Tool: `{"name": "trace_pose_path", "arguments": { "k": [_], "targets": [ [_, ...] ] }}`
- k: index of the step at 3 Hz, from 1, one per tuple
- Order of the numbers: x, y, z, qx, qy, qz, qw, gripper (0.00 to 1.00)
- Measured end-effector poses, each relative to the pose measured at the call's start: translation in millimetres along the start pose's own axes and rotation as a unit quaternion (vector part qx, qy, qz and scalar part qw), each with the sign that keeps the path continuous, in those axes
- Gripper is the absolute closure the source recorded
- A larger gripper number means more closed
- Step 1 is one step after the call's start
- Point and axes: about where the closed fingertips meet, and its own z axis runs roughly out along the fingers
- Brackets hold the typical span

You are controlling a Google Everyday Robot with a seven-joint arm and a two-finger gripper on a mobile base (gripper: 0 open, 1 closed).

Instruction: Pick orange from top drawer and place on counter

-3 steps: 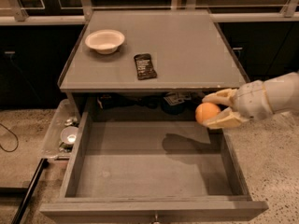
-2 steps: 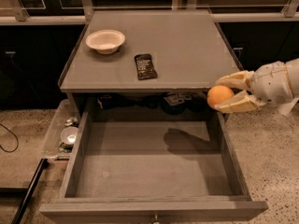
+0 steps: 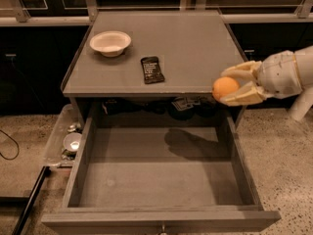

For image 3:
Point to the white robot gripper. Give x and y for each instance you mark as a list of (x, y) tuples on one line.
[(280, 73)]

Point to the orange fruit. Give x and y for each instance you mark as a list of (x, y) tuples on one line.
[(224, 86)]

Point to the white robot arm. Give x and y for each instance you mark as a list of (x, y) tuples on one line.
[(304, 100)]

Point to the grey cabinet counter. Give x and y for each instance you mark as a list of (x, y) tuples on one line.
[(192, 52)]

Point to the grey open top drawer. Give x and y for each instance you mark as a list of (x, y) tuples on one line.
[(151, 174)]

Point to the black snack bar wrapper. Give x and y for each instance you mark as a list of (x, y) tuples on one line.
[(151, 70)]

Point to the white paper bowl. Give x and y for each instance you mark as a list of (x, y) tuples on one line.
[(110, 43)]

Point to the small white cup in bin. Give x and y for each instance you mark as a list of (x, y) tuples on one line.
[(72, 141)]

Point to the clear plastic storage bin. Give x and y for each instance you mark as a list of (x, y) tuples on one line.
[(55, 155)]

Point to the black bar on floor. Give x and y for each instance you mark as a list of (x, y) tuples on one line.
[(30, 201)]

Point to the metal window frame rail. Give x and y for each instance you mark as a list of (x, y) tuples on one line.
[(86, 12)]

